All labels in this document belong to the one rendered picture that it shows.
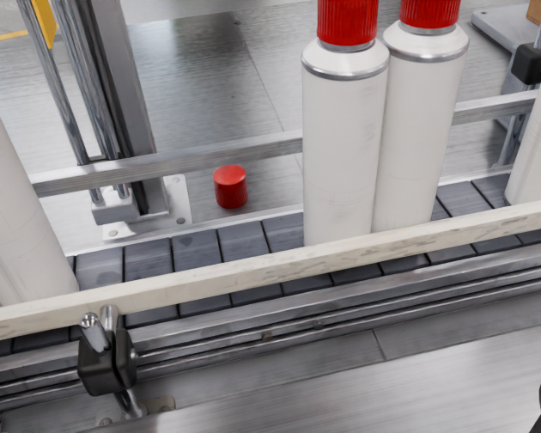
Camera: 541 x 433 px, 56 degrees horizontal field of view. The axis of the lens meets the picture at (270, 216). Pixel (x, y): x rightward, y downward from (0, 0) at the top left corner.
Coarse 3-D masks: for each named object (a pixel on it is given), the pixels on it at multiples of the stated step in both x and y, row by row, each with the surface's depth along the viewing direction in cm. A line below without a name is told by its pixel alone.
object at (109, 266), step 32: (448, 192) 45; (480, 192) 45; (256, 224) 43; (288, 224) 43; (96, 256) 41; (128, 256) 41; (160, 256) 41; (192, 256) 41; (224, 256) 40; (256, 256) 40; (416, 256) 39; (448, 256) 39; (256, 288) 38; (288, 288) 38; (320, 288) 38; (128, 320) 36; (160, 320) 36; (0, 352) 35
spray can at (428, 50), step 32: (416, 0) 28; (448, 0) 28; (384, 32) 32; (416, 32) 30; (448, 32) 30; (416, 64) 30; (448, 64) 30; (416, 96) 31; (448, 96) 31; (384, 128) 34; (416, 128) 32; (448, 128) 34; (384, 160) 35; (416, 160) 34; (384, 192) 37; (416, 192) 36; (384, 224) 39
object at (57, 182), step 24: (504, 96) 40; (528, 96) 40; (456, 120) 40; (480, 120) 40; (216, 144) 38; (240, 144) 37; (264, 144) 37; (288, 144) 38; (72, 168) 36; (96, 168) 36; (120, 168) 36; (144, 168) 36; (168, 168) 37; (192, 168) 37; (48, 192) 36
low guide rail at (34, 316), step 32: (416, 224) 37; (448, 224) 37; (480, 224) 37; (512, 224) 38; (288, 256) 35; (320, 256) 35; (352, 256) 36; (384, 256) 37; (96, 288) 34; (128, 288) 34; (160, 288) 34; (192, 288) 35; (224, 288) 35; (0, 320) 33; (32, 320) 33; (64, 320) 34
